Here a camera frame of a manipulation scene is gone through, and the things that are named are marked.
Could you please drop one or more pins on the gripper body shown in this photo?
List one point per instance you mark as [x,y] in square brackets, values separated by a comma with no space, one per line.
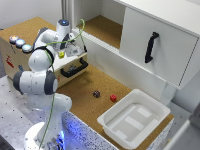
[75,48]

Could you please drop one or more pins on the yellow block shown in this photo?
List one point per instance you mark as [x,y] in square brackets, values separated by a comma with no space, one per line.
[61,54]

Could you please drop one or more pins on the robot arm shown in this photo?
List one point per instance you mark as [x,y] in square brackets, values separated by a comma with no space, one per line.
[39,83]

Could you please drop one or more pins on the wooden drawer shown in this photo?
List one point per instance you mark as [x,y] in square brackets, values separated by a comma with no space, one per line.
[80,74]

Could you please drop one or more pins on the wooden drawer box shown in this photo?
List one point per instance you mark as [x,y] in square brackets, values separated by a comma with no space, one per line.
[23,28]

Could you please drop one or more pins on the white cabinet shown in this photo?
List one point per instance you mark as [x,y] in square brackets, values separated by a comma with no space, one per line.
[106,63]

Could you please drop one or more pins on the green button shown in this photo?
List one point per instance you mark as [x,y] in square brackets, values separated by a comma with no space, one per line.
[27,48]

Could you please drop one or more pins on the purple block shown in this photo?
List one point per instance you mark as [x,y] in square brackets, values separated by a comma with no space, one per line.
[96,94]

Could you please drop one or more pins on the blue button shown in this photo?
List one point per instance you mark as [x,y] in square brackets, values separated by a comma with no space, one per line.
[20,42]

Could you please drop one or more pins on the pink block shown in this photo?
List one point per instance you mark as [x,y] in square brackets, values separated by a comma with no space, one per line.
[113,98]

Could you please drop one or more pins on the red button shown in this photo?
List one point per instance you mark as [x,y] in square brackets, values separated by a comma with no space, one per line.
[13,39]

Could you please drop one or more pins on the white sliding door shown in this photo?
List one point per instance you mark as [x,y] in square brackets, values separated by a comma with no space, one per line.
[166,56]

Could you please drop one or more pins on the white plastic box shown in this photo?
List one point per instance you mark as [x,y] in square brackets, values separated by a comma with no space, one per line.
[133,121]

